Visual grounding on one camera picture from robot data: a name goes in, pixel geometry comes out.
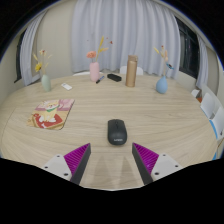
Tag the black computer mouse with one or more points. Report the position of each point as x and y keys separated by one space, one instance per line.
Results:
x=117 y=131

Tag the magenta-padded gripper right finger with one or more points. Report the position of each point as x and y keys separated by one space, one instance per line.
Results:
x=146 y=158

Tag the bronze metal drink bottle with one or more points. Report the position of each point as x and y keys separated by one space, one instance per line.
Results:
x=131 y=71

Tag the narrow white curtain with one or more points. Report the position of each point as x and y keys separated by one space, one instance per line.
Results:
x=30 y=53
x=202 y=63

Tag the blue marker pen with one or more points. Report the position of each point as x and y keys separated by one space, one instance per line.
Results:
x=100 y=79

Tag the pink ceramic vase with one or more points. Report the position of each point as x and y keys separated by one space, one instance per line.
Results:
x=94 y=72

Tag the wide white curtain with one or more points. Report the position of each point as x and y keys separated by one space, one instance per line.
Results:
x=130 y=33

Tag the white chair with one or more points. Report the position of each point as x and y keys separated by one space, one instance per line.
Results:
x=139 y=71
x=81 y=73

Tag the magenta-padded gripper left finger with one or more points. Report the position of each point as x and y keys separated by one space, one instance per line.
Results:
x=77 y=158

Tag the pale green ceramic vase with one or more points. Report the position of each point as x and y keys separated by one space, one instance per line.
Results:
x=46 y=84

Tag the beige dried flower bunch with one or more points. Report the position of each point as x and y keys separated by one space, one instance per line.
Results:
x=164 y=60

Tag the pink and orange flower bunch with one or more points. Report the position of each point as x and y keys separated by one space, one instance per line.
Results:
x=91 y=54

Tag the white and blue chairs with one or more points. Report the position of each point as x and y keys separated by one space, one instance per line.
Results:
x=208 y=105

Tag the white remote control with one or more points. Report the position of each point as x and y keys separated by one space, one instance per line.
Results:
x=66 y=86

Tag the yellow dried flower bunch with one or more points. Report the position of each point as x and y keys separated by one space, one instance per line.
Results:
x=38 y=66

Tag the dark window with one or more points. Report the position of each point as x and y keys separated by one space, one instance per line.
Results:
x=19 y=60
x=188 y=50

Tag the blue ceramic vase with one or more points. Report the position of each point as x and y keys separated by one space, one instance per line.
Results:
x=161 y=86

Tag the black rectangular case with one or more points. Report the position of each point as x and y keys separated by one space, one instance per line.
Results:
x=114 y=77

